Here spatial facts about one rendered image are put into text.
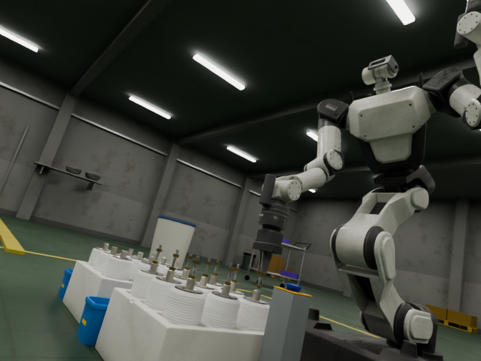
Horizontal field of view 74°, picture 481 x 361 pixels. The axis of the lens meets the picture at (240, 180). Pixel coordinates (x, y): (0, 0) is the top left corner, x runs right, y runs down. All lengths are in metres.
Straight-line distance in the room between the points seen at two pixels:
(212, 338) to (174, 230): 3.35
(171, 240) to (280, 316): 3.40
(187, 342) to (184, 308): 0.08
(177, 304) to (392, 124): 0.95
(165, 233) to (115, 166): 6.68
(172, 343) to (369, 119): 0.99
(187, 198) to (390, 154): 10.59
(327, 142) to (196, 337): 0.83
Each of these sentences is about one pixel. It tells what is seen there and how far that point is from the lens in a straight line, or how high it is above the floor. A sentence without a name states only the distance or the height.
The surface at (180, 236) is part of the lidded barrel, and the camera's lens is 4.18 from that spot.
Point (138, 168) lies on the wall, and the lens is 10.90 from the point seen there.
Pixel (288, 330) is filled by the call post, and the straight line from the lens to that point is 0.84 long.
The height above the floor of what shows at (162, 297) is 0.21.
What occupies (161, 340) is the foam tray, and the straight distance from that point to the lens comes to 0.81.
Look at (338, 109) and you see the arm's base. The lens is 1.38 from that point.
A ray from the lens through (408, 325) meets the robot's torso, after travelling 1.36.
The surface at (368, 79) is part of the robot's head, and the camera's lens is 1.39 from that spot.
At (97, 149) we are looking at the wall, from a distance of 10.56.
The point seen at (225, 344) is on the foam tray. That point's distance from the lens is 0.90.
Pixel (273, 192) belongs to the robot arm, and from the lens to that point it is 1.02.
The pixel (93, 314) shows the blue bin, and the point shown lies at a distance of 1.17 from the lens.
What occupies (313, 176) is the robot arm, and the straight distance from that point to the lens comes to 1.14.
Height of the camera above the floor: 0.36
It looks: 13 degrees up
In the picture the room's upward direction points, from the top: 14 degrees clockwise
